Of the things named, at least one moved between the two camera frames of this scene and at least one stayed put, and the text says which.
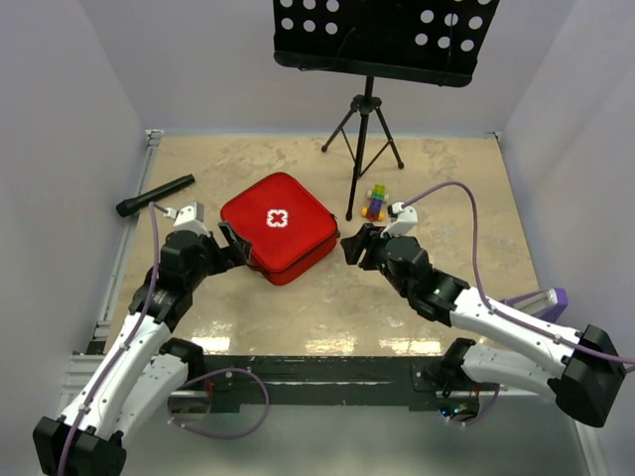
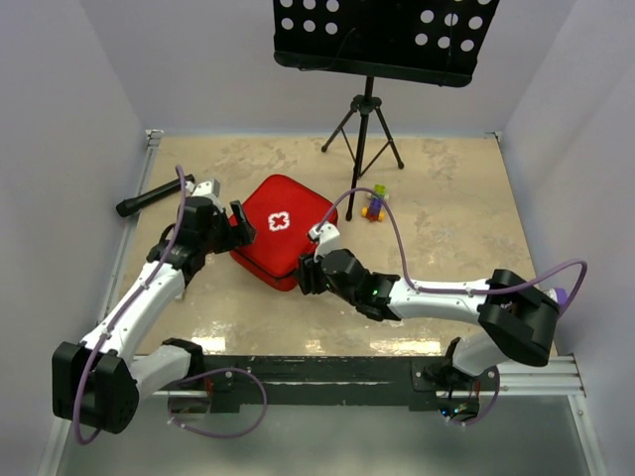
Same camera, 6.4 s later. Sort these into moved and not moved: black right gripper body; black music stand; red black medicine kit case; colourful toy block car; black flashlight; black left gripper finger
Moved: black left gripper finger; red black medicine kit case; black right gripper body
Not moved: black music stand; colourful toy block car; black flashlight
